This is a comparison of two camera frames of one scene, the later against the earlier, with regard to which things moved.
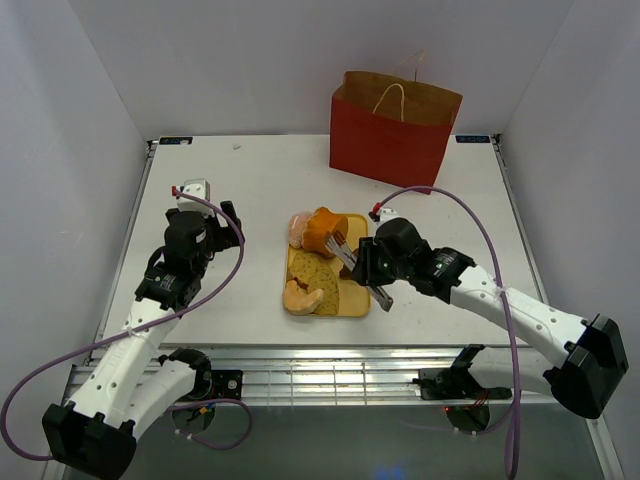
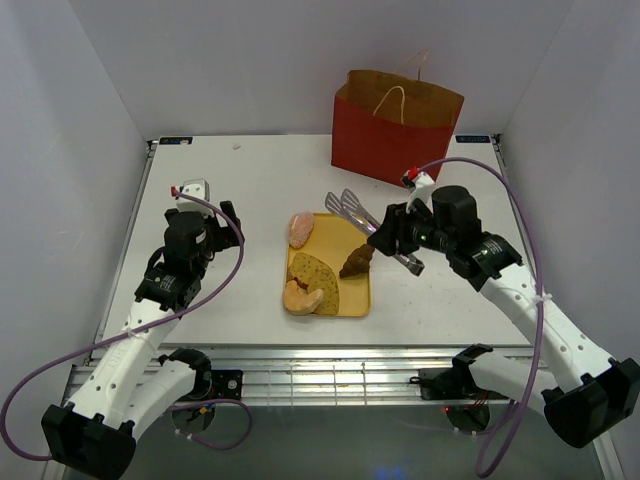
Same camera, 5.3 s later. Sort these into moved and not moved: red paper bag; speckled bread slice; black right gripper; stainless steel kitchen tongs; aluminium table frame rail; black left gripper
Moved: stainless steel kitchen tongs; black right gripper
Not moved: aluminium table frame rail; black left gripper; speckled bread slice; red paper bag
